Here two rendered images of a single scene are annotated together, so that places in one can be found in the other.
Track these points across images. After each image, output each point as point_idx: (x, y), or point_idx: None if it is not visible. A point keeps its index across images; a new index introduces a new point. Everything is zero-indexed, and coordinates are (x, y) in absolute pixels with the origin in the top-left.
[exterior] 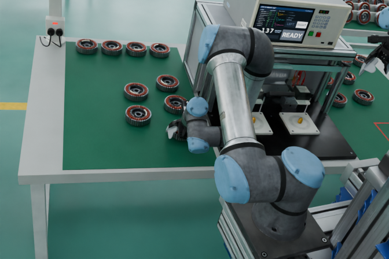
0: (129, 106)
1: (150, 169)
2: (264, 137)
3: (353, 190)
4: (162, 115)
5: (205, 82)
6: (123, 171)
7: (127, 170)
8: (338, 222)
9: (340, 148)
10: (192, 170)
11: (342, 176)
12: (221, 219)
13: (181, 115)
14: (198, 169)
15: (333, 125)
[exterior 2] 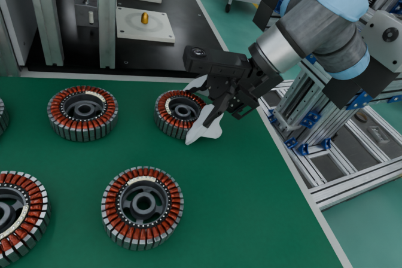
0: (73, 240)
1: (297, 179)
2: (173, 24)
3: None
4: (119, 147)
5: (55, 19)
6: (331, 234)
7: (323, 225)
8: None
9: None
10: (267, 118)
11: None
12: (391, 84)
13: (119, 112)
14: (261, 109)
15: None
